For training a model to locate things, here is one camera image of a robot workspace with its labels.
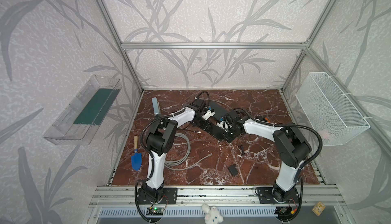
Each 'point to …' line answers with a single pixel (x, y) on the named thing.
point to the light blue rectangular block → (156, 106)
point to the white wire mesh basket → (335, 118)
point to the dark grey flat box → (220, 109)
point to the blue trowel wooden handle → (136, 157)
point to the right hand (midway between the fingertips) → (224, 133)
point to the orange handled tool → (266, 118)
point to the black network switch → (213, 129)
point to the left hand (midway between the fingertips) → (210, 124)
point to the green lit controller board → (155, 211)
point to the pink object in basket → (326, 135)
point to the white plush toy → (212, 216)
